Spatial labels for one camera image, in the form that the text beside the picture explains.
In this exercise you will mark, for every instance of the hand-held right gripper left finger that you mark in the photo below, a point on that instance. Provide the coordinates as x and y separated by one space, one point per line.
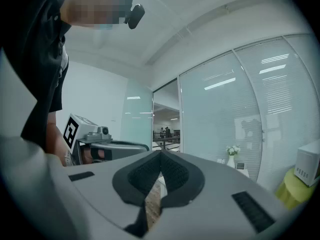
95 194

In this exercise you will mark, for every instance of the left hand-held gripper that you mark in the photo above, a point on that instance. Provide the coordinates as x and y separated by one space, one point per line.
85 131

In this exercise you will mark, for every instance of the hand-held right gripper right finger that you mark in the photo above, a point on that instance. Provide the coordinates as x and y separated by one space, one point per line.
215 209

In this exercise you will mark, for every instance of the person's left forearm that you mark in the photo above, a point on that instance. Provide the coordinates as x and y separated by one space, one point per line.
53 139

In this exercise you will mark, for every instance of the white desk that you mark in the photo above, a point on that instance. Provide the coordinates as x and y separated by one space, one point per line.
243 173

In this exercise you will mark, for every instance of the person's left hand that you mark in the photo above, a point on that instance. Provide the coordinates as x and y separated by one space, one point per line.
86 156

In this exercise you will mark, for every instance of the frosted glass door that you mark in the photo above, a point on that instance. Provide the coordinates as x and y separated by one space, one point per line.
136 116

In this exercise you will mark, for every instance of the black railing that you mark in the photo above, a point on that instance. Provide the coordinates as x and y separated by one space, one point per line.
172 141

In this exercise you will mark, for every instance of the grey pen holder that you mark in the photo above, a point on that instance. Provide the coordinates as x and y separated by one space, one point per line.
240 165

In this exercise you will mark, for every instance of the white flower bouquet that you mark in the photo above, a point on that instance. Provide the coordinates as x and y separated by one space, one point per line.
233 150

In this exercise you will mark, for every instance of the green round table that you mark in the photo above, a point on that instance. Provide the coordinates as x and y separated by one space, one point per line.
290 191

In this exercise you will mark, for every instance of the white window blinds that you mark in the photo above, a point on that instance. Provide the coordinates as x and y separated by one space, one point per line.
225 114

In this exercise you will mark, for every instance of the white microwave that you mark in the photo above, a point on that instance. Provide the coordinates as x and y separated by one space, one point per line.
307 164

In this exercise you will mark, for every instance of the person's black clothing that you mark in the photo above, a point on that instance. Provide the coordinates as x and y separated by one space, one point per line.
32 59

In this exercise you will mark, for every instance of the person's head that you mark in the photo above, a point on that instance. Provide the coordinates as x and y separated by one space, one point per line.
95 6

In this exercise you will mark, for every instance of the black head camera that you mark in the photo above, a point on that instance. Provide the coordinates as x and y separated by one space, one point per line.
136 15

